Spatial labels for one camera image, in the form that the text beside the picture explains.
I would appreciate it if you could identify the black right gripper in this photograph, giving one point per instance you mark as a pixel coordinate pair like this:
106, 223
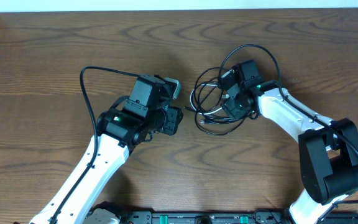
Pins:
228, 106

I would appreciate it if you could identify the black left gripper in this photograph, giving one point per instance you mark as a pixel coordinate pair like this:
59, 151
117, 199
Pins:
176, 116

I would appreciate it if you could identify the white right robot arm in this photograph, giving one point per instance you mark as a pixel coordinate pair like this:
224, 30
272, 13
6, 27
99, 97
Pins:
328, 150

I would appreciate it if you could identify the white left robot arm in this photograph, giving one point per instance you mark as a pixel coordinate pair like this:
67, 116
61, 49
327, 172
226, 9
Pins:
130, 121

